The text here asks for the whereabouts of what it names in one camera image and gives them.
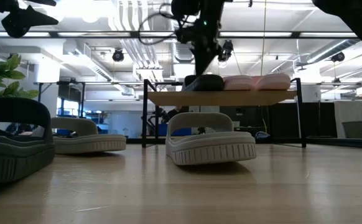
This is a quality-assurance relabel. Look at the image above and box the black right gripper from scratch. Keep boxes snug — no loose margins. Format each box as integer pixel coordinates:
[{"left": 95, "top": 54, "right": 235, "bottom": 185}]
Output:
[{"left": 175, "top": 17, "right": 225, "bottom": 77}]

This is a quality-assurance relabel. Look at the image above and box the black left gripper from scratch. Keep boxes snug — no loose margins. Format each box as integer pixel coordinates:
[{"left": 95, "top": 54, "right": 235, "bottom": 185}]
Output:
[{"left": 0, "top": 0, "right": 60, "bottom": 39}]

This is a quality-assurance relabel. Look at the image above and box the black slide sandal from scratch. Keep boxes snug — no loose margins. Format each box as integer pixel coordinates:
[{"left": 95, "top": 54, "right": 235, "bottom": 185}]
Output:
[
  {"left": 0, "top": 97, "right": 56, "bottom": 187},
  {"left": 183, "top": 74, "right": 225, "bottom": 92}
]

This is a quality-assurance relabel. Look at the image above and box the pink slide sandal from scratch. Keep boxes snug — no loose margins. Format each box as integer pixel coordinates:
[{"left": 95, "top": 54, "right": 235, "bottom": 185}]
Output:
[
  {"left": 223, "top": 75, "right": 257, "bottom": 92},
  {"left": 251, "top": 73, "right": 292, "bottom": 91}
]

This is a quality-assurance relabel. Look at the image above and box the grey slide sandal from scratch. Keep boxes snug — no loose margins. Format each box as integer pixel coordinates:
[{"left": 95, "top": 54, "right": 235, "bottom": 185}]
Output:
[
  {"left": 165, "top": 111, "right": 258, "bottom": 166},
  {"left": 50, "top": 116, "right": 128, "bottom": 156}
]

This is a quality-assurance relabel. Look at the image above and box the black ceiling spotlight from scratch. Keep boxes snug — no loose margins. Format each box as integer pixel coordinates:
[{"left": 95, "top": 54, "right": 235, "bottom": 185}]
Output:
[
  {"left": 112, "top": 48, "right": 125, "bottom": 63},
  {"left": 330, "top": 52, "right": 346, "bottom": 63},
  {"left": 218, "top": 39, "right": 234, "bottom": 63}
]

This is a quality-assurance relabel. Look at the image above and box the person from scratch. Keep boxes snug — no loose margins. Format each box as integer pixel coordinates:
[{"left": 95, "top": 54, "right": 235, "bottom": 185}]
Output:
[{"left": 167, "top": 105, "right": 190, "bottom": 121}]

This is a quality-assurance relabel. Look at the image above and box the green artificial plant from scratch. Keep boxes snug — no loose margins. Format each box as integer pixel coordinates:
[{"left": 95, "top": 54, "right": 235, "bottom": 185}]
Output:
[{"left": 0, "top": 54, "right": 40, "bottom": 100}]

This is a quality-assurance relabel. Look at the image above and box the background work table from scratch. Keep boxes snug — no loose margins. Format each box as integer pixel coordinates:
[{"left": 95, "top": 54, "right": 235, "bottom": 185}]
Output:
[{"left": 33, "top": 80, "right": 87, "bottom": 119}]

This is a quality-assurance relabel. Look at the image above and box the black overhead beam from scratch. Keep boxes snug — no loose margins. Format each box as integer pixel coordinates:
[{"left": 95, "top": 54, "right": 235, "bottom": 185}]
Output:
[{"left": 0, "top": 30, "right": 360, "bottom": 40}]

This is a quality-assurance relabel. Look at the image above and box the black room partition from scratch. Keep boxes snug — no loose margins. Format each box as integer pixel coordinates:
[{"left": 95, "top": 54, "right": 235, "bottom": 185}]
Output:
[{"left": 255, "top": 101, "right": 338, "bottom": 139}]

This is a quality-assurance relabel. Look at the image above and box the white room partition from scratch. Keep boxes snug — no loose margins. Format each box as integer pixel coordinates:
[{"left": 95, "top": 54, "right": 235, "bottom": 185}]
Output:
[{"left": 333, "top": 100, "right": 362, "bottom": 138}]

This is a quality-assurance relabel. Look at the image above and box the grey chair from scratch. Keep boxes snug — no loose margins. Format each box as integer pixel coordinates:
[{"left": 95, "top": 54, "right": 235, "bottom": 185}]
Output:
[{"left": 341, "top": 120, "right": 362, "bottom": 139}]

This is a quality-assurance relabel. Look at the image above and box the wooden shelf with black frame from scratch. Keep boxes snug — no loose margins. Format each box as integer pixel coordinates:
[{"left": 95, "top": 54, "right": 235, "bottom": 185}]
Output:
[{"left": 141, "top": 77, "right": 308, "bottom": 149}]

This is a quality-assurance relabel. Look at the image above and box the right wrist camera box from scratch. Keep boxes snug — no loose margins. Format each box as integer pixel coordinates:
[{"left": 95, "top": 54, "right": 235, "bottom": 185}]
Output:
[{"left": 170, "top": 0, "right": 201, "bottom": 17}]

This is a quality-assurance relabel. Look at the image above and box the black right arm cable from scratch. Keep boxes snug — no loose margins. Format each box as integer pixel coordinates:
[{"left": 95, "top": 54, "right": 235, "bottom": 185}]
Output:
[{"left": 137, "top": 2, "right": 182, "bottom": 46}]

